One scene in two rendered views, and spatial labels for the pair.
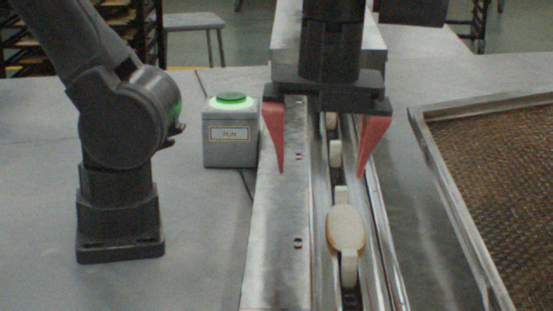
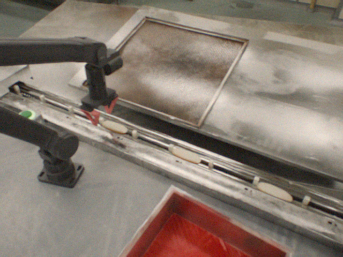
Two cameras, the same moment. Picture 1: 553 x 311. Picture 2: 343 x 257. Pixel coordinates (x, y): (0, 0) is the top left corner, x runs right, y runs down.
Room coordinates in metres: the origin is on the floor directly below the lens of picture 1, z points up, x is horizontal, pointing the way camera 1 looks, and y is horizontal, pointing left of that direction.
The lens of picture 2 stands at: (0.16, 0.54, 1.58)
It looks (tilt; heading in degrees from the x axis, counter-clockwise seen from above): 44 degrees down; 296
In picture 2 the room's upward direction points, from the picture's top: straight up
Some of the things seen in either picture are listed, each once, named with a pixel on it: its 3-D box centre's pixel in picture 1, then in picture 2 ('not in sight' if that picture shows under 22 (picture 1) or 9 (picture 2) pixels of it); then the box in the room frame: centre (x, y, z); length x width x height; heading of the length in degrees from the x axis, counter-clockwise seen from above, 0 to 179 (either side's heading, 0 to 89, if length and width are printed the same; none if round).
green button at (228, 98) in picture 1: (231, 101); (26, 115); (0.94, 0.06, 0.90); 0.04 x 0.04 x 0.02
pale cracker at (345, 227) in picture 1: (345, 225); (114, 126); (0.67, -0.07, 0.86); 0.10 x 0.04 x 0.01; 178
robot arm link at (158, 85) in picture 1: (134, 125); (56, 143); (0.73, 0.14, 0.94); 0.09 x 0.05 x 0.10; 84
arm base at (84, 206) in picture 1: (117, 198); (58, 166); (0.72, 0.16, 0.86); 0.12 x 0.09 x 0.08; 12
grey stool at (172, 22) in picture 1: (188, 63); not in sight; (3.88, 0.45, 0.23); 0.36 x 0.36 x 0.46; 18
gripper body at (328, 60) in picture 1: (329, 55); (97, 90); (0.70, -0.05, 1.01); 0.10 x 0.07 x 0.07; 88
